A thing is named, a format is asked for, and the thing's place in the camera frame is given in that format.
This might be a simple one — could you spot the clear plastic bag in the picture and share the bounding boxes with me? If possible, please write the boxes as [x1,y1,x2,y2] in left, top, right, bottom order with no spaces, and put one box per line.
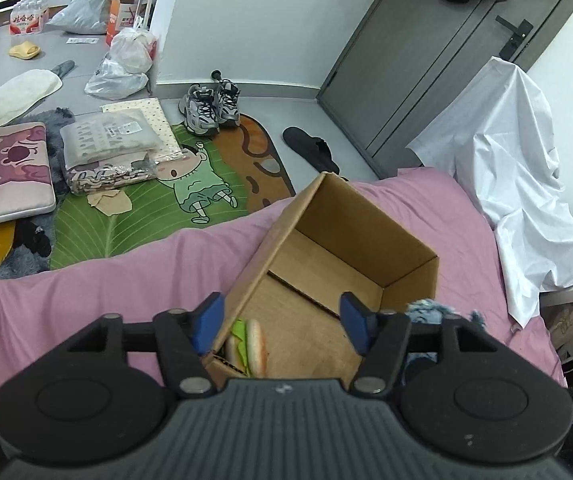
[84,57,150,101]

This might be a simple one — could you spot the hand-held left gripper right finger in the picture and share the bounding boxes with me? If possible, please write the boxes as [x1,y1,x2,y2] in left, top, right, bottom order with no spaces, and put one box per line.
[339,292,507,397]

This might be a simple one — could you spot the pack of water bottles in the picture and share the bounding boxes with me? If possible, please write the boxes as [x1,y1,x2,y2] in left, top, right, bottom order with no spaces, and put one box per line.
[10,0,50,36]

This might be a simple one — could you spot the pink bed sheet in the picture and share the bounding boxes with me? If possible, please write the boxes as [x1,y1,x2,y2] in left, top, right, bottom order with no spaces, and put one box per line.
[0,167,567,416]

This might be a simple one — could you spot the light blue plush toy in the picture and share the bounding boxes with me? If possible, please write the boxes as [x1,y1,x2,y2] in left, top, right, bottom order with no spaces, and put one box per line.
[403,299,487,386]

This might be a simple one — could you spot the grey door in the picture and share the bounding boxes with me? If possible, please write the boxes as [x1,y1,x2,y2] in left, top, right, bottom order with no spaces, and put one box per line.
[318,0,573,178]

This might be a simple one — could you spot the black door handle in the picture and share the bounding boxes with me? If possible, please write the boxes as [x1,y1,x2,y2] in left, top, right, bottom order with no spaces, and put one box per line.
[495,15,534,59]

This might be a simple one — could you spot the yellow slipper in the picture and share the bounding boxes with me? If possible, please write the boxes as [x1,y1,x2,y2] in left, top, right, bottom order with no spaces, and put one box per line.
[8,39,42,60]

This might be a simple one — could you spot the grey slipper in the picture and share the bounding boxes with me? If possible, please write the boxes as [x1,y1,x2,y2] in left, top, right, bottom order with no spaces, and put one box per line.
[50,59,76,82]

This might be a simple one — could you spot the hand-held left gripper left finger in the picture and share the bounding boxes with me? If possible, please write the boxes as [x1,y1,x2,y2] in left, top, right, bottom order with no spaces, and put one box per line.
[64,292,224,400]

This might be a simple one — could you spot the burger plush toy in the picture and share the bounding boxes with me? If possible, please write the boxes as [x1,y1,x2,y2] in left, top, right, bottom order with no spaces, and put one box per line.
[225,318,270,379]

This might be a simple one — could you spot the grey plastic bag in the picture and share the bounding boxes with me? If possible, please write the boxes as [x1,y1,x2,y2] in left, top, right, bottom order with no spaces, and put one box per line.
[45,0,116,36]

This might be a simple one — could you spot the dotted white package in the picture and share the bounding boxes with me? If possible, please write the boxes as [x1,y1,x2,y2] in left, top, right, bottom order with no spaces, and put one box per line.
[101,97,183,157]

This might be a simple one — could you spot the cartoon floor mat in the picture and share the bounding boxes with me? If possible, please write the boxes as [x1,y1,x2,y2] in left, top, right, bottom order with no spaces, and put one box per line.
[49,112,297,271]

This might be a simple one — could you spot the pink cartoon laptop bag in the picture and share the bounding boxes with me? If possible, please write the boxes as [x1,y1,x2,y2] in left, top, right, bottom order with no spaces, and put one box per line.
[0,122,57,233]

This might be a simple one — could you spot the orange cardboard box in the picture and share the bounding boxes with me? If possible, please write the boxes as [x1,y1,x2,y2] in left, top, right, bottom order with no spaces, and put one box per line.
[105,0,143,47]

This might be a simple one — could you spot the black slipper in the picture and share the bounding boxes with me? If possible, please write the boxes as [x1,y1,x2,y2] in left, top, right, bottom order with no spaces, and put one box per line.
[282,126,341,175]

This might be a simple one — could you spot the white oval cushion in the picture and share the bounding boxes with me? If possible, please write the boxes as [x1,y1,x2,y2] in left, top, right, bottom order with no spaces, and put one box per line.
[0,69,63,137]

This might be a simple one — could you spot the white cloth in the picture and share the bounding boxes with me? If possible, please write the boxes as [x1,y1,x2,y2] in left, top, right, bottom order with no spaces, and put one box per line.
[405,56,573,332]

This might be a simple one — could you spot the beige paper piece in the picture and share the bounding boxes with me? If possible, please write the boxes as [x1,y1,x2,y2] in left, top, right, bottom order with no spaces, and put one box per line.
[87,189,132,216]

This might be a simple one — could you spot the white plastic bag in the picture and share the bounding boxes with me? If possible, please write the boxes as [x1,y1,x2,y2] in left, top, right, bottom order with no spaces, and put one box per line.
[109,27,160,75]

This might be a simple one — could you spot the brown cardboard box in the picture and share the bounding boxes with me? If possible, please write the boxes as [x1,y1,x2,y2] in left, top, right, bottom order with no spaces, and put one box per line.
[201,172,440,392]

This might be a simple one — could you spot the clear bag of folded clothing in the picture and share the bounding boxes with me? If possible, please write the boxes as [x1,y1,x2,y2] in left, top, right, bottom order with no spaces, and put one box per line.
[60,109,161,170]

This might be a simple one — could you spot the patterned cloth in clear bag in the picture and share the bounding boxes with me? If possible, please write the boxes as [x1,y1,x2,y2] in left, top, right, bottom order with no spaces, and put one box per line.
[65,154,158,197]

